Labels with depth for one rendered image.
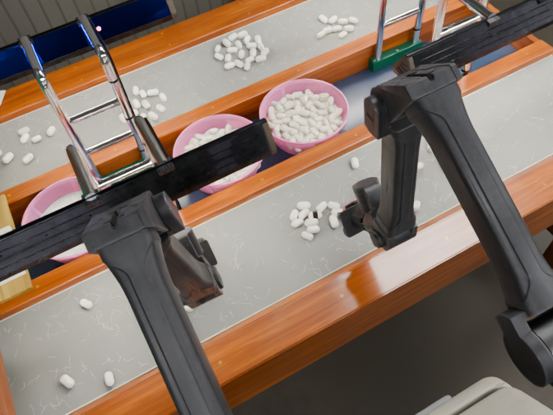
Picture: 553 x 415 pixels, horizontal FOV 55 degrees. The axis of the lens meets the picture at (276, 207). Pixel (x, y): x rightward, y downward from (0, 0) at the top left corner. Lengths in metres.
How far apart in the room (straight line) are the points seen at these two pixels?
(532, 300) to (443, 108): 0.26
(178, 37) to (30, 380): 1.17
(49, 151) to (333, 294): 0.97
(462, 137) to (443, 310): 1.47
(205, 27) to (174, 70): 0.21
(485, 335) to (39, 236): 1.58
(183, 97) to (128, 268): 1.19
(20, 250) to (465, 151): 0.80
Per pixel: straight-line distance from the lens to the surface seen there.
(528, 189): 1.51
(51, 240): 1.10
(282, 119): 1.63
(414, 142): 0.86
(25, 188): 1.65
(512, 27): 1.44
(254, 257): 1.35
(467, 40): 1.35
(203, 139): 1.61
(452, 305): 2.15
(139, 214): 0.61
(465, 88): 1.72
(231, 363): 1.22
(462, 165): 0.71
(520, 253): 0.72
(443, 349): 2.08
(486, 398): 0.63
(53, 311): 1.43
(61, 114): 1.44
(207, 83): 1.78
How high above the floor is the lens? 1.91
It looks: 55 degrees down
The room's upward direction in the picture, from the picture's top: 8 degrees counter-clockwise
